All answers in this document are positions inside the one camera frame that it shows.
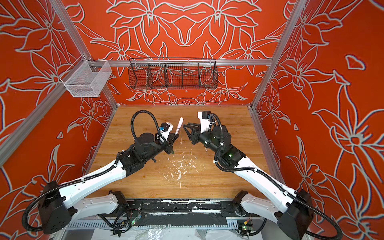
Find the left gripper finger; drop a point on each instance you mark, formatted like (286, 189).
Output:
(169, 147)
(173, 137)

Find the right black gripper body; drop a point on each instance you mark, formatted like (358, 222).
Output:
(199, 137)

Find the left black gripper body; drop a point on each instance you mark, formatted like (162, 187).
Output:
(159, 147)

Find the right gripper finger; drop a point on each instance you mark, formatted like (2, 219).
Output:
(191, 126)
(189, 131)

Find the pink pen cap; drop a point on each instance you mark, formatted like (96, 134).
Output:
(180, 122)

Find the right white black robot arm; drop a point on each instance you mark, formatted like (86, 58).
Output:
(289, 209)

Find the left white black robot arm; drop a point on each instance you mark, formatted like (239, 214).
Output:
(61, 204)

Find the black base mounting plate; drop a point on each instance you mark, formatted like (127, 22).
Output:
(218, 207)

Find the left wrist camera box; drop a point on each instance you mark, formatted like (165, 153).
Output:
(164, 131)

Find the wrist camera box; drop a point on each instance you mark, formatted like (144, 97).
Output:
(164, 131)
(205, 121)

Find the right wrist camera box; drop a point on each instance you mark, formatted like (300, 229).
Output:
(205, 121)

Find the black wire mesh basket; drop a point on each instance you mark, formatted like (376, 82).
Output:
(173, 74)

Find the white wire mesh basket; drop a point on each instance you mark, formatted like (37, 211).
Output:
(86, 79)

